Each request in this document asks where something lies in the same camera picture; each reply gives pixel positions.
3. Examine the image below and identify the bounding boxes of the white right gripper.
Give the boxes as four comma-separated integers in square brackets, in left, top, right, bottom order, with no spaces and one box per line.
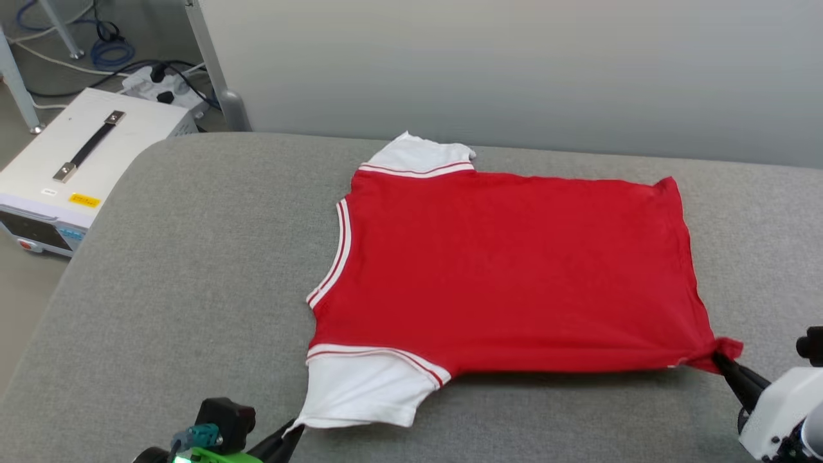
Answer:
[712,352,823,463]

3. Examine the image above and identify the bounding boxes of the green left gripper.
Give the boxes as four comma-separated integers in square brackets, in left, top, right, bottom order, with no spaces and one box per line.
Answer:
[170,423,304,463]

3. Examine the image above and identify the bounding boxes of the red and white garment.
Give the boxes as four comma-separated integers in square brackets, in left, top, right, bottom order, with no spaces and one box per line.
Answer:
[286,131,745,430]

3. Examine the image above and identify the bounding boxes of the white equipment box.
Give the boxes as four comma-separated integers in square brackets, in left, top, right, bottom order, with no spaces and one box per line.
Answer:
[0,88,199,258]

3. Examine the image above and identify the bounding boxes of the white power strip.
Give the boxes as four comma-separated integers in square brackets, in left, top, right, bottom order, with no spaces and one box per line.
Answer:
[122,64,208,120]

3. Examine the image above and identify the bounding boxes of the upright grey metal leg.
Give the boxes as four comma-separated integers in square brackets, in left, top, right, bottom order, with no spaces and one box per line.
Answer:
[0,26,44,134]

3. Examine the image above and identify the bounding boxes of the slanted grey metal leg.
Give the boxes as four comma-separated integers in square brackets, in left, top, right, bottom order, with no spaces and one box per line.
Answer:
[39,0,86,60]

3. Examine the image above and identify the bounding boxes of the teal left camera connector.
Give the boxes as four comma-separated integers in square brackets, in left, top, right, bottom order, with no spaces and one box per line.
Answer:
[170,423,223,455]

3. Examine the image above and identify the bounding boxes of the grey metal partition post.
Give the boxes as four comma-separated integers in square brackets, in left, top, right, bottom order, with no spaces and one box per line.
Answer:
[185,0,251,132]

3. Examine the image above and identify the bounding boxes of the black strap carry handle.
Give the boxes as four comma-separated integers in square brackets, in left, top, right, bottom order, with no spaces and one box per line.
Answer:
[53,111,126,183]

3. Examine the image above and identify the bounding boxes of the black floor cable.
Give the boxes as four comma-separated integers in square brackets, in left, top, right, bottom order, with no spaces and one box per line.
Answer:
[26,59,219,110]

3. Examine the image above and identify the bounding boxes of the white floor cable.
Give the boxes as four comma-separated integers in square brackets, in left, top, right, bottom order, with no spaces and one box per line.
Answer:
[8,35,129,78]

